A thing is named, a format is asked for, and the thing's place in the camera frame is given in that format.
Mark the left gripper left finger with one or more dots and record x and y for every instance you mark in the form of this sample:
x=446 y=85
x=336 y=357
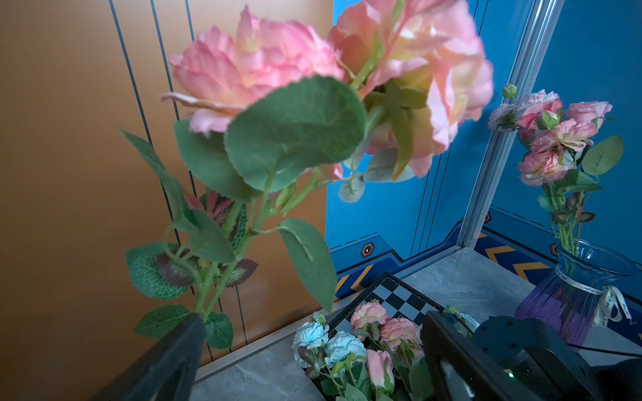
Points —
x=166 y=372

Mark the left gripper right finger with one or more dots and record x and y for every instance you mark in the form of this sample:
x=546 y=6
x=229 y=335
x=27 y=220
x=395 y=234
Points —
x=460 y=370

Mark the bunch of pink flowers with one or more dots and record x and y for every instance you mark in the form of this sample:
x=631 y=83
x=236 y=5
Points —
x=375 y=357

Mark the pink double bloom stem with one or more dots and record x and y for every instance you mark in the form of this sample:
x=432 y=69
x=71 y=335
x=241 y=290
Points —
x=553 y=163

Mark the pale pink carnation stem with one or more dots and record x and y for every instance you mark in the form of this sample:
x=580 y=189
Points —
x=503 y=119

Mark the large peach bloom stem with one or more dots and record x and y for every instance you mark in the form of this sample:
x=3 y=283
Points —
x=278 y=112

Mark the pink rose stem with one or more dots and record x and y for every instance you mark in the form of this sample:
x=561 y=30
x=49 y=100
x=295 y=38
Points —
x=589 y=162
x=528 y=111

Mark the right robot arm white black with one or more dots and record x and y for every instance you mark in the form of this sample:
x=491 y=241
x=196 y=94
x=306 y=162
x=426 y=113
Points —
x=539 y=359

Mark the blue purple glass vase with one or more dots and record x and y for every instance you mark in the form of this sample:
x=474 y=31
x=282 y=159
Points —
x=580 y=293

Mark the black white chessboard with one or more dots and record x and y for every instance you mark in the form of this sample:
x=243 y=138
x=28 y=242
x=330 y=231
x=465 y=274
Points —
x=395 y=296

